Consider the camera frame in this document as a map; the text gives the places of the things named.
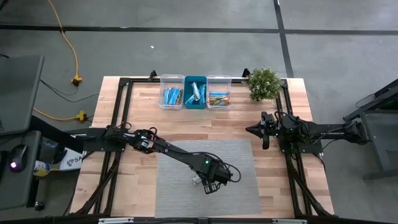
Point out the small black caster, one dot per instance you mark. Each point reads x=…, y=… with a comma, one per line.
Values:
x=39, y=205

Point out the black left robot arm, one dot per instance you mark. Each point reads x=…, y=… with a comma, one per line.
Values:
x=174, y=152

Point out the black desk crossbar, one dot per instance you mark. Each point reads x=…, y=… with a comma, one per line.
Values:
x=53, y=133

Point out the dark grey desk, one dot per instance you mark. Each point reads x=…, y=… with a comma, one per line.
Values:
x=12, y=186
x=18, y=93

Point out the dark metal desk frame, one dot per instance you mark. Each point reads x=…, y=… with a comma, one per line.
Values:
x=377, y=146

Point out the clear plastic bin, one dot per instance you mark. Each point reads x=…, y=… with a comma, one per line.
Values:
x=164, y=81
x=219, y=82

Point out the bottle with yellow label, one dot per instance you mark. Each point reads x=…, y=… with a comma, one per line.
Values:
x=42, y=168

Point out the black frame knob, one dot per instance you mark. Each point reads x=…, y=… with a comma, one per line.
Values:
x=152, y=74
x=245, y=72

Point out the black aluminium rig frame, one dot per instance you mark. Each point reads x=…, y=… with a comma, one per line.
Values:
x=122, y=81

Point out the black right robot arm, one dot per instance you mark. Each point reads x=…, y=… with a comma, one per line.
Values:
x=329, y=133

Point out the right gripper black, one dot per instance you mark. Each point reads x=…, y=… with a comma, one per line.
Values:
x=275, y=133

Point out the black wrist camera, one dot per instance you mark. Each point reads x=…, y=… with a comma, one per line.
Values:
x=273, y=119
x=224, y=177

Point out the white printed bag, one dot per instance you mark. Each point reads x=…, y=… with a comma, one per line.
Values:
x=73, y=161

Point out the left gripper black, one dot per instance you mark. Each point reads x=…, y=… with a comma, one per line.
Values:
x=209, y=175

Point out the grey woven placemat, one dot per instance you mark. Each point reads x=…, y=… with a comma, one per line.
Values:
x=174, y=205

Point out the teal plastic bin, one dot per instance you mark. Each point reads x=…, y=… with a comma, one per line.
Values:
x=188, y=82

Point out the silver frame bracket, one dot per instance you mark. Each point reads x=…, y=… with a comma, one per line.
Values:
x=289, y=221
x=116, y=220

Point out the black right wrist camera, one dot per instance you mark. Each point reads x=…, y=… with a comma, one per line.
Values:
x=273, y=119

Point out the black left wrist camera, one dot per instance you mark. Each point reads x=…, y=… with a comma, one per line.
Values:
x=224, y=177

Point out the black computer mouse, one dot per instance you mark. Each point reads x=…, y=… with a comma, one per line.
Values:
x=18, y=155

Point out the potted green plant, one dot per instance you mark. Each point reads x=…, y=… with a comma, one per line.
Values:
x=264, y=84

